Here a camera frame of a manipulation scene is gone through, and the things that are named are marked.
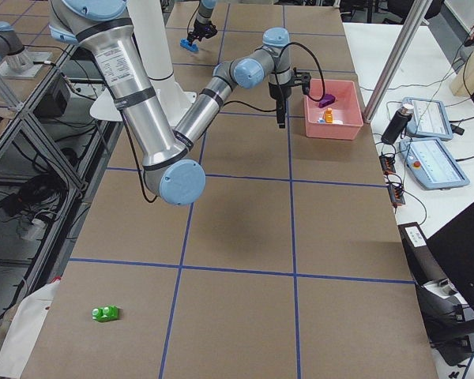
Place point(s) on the blue teach pendant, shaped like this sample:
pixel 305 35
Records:
pixel 431 164
pixel 429 119

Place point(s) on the aluminium frame post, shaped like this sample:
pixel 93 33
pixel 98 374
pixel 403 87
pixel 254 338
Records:
pixel 408 31

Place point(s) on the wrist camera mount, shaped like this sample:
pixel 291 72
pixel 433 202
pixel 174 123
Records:
pixel 301 79

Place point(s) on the green two-stud block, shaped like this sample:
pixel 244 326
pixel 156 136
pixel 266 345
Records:
pixel 105 313

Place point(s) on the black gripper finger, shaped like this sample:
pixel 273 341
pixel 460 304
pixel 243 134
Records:
pixel 280 113

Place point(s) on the orange single-stud block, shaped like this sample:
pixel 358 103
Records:
pixel 328 115

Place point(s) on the black water bottle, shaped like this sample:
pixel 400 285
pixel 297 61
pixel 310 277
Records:
pixel 397 123

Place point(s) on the long blue four-stud block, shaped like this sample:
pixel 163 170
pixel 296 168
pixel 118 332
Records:
pixel 190 46

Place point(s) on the black laptop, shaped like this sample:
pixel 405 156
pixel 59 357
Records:
pixel 443 268

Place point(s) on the pink plastic box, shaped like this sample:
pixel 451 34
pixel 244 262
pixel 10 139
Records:
pixel 333 110

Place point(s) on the near blue teach pendant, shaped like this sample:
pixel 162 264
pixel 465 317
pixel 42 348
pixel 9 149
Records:
pixel 431 164

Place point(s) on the far blue teach pendant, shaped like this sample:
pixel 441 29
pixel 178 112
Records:
pixel 429 119

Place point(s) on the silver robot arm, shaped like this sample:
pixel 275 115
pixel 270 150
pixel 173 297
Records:
pixel 204 13
pixel 129 44

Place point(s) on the purple sloped block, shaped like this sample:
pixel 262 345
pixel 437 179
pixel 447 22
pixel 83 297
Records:
pixel 326 100

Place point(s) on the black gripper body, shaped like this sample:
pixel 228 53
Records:
pixel 279 91
pixel 200 31

